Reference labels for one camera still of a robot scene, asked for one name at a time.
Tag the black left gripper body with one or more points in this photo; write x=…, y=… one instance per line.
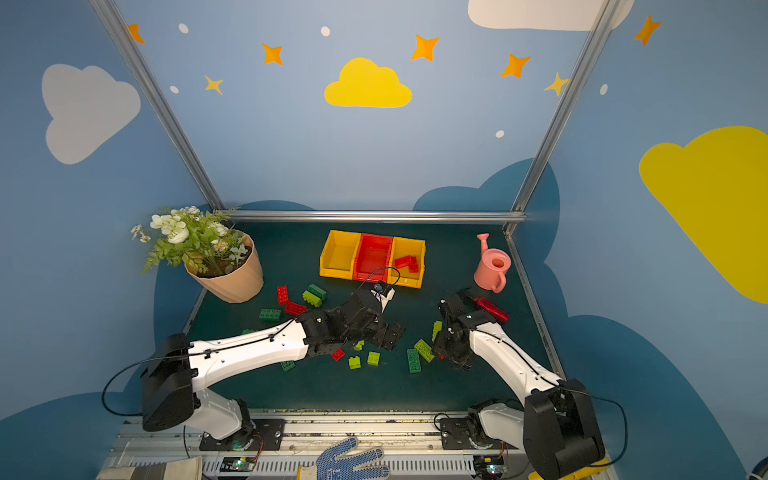
x=372, y=318

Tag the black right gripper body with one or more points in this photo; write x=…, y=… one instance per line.
x=448, y=339

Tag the long lime lego diagonal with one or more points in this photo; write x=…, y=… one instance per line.
x=424, y=350

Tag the red lego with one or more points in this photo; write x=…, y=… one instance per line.
x=294, y=309

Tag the long red lego brick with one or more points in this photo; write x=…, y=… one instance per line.
x=282, y=295

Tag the dark green lego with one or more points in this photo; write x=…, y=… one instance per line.
x=270, y=314
x=414, y=362

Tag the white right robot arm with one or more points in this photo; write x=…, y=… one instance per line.
x=556, y=427

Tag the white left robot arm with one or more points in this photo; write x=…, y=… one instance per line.
x=176, y=382

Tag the red spray bottle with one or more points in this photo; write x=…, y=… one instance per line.
x=482, y=303

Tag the dark green lego bottom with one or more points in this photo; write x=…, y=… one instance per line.
x=414, y=362

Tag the lime lego cube right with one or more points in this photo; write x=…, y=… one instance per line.
x=373, y=358

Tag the dark green lego brick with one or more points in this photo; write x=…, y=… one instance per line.
x=317, y=291

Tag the pink watering can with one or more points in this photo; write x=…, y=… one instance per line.
x=492, y=268

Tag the lime green lego brick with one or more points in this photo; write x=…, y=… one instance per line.
x=312, y=299

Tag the red middle storage bin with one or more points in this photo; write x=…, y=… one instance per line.
x=373, y=258

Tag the left yellow storage bin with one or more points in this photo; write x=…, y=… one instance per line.
x=339, y=255

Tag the yellow storage bin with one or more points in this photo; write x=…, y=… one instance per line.
x=339, y=255
x=404, y=247

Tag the right yellow storage bin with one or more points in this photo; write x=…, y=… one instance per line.
x=404, y=247

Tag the blue dotted work glove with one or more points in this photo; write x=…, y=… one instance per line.
x=339, y=463

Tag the right green circuit board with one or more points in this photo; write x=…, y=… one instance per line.
x=488, y=468

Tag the green circuit board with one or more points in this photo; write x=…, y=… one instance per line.
x=237, y=464
x=488, y=468

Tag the yellow plastic scoop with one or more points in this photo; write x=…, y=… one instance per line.
x=580, y=474

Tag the artificial white flower plant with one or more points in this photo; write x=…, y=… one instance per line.
x=200, y=241

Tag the left green circuit board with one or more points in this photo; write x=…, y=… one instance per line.
x=237, y=464

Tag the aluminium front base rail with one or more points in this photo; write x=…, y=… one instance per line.
x=409, y=440

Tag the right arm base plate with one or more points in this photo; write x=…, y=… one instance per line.
x=474, y=433

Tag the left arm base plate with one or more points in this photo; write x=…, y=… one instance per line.
x=257, y=435

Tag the right aluminium frame post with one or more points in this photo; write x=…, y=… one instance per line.
x=583, y=68

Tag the aluminium frame post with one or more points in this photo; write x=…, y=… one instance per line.
x=112, y=20
x=583, y=68

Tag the left aluminium frame post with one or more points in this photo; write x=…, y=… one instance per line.
x=112, y=20

